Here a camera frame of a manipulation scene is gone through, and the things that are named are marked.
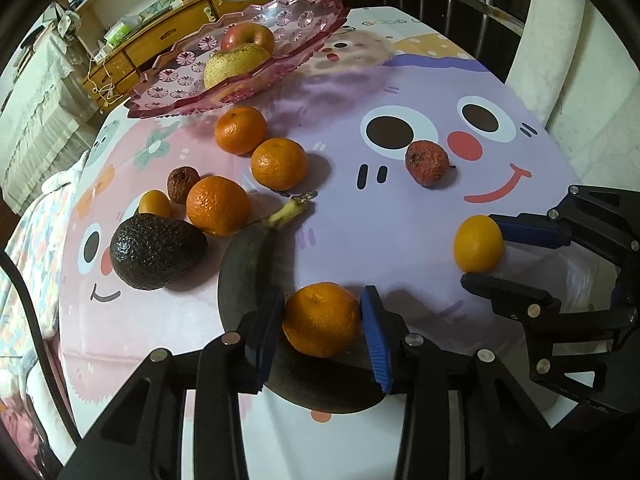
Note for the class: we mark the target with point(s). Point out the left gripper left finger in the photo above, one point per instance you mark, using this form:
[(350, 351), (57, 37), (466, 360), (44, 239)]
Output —
[(139, 434)]

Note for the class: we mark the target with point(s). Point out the yellow pear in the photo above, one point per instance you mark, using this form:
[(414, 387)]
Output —
[(235, 62)]

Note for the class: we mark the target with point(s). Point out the small yellow citrus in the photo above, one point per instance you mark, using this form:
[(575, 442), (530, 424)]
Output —
[(155, 202)]

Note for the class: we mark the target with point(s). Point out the brown wrinkled passion fruit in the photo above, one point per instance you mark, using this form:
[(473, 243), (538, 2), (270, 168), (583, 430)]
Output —
[(179, 183)]

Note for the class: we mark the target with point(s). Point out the cartoon printed tablecloth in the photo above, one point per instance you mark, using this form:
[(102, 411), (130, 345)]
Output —
[(383, 83)]

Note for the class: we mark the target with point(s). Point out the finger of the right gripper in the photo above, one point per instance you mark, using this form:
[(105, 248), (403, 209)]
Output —
[(602, 220), (510, 299)]

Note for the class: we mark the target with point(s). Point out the white curtain cloth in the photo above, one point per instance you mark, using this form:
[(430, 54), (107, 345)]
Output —
[(48, 122)]

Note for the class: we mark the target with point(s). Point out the pink glass fruit plate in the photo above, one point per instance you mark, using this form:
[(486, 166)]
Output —
[(175, 83)]

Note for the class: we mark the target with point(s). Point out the small yellow-orange citrus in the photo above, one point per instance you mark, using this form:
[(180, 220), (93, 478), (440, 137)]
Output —
[(478, 245)]

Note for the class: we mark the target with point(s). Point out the wooden desk with drawers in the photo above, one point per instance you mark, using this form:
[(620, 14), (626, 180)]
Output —
[(123, 38)]

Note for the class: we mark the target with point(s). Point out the red apple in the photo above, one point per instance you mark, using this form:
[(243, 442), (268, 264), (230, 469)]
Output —
[(248, 33)]

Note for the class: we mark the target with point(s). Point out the orange tangerine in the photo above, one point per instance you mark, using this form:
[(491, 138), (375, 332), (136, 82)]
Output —
[(218, 206), (322, 320), (240, 130), (279, 164)]

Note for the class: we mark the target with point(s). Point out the dark avocado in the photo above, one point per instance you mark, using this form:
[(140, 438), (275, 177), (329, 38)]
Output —
[(149, 252)]

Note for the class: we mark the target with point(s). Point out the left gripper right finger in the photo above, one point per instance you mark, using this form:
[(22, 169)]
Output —
[(503, 435)]

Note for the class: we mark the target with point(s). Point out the floral blanket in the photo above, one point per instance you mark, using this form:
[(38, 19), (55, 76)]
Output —
[(36, 248)]

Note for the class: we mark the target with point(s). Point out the red wrinkled fruit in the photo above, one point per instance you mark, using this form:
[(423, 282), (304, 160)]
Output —
[(429, 164)]

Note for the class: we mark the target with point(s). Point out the overripe dark banana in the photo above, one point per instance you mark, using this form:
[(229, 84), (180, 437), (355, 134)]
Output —
[(244, 282)]

